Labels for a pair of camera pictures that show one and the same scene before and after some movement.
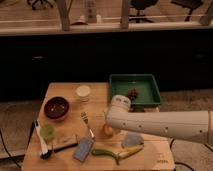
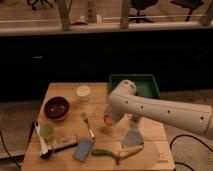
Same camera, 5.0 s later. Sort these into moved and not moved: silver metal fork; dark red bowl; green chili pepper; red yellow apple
Moved: red yellow apple
Not moved: dark red bowl; silver metal fork; green chili pepper
